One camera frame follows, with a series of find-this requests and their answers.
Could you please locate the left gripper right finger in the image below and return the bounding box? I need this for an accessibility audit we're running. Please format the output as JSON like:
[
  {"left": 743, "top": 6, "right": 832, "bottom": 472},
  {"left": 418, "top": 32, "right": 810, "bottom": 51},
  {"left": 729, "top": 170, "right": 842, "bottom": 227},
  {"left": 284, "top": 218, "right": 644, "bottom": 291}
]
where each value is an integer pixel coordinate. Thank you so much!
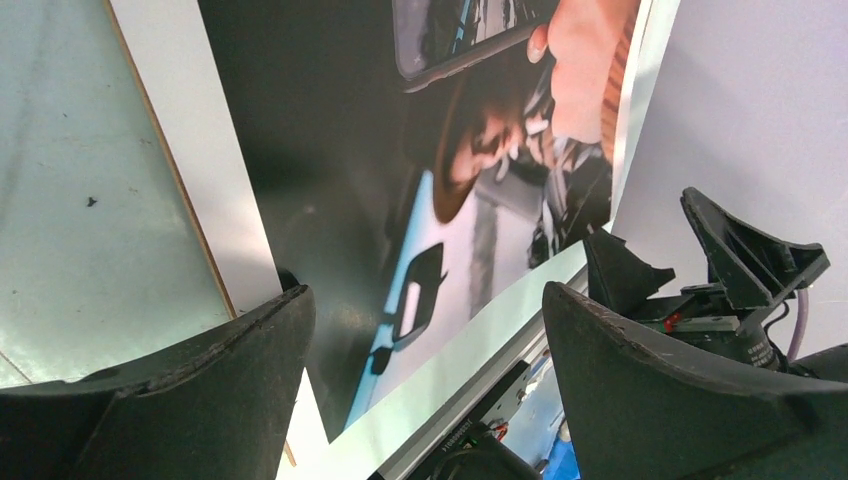
[{"left": 542, "top": 282, "right": 847, "bottom": 479}]

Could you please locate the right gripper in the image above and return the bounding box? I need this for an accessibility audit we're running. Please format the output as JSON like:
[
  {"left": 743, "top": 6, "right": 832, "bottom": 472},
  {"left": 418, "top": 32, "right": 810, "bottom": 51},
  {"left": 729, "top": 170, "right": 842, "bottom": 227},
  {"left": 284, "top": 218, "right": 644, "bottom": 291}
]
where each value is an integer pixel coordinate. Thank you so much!
[{"left": 583, "top": 187, "right": 830, "bottom": 371}]

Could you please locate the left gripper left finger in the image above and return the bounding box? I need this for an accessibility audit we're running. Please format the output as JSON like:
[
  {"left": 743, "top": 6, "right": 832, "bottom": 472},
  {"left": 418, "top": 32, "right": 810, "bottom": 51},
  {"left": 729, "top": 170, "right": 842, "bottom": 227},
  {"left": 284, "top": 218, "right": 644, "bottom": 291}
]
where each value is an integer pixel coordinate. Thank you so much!
[{"left": 1, "top": 285, "right": 316, "bottom": 479}]

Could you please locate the printed photo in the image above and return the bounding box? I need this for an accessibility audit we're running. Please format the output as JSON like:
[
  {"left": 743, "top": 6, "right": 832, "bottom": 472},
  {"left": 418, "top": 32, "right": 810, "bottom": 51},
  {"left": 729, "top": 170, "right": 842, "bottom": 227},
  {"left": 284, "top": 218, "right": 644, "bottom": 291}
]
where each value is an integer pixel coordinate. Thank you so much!
[{"left": 109, "top": 0, "right": 682, "bottom": 480}]

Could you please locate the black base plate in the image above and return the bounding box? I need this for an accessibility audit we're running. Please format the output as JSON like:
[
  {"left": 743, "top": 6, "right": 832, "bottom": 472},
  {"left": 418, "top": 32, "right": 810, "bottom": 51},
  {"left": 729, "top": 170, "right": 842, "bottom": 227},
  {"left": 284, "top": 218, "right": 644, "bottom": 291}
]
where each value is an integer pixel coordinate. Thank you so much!
[{"left": 408, "top": 361, "right": 542, "bottom": 480}]

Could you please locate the aluminium rail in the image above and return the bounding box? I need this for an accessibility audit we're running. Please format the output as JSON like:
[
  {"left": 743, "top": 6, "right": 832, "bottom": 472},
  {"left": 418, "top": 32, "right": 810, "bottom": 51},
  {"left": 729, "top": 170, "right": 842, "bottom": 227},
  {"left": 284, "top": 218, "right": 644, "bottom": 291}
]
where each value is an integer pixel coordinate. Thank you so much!
[{"left": 377, "top": 271, "right": 591, "bottom": 480}]

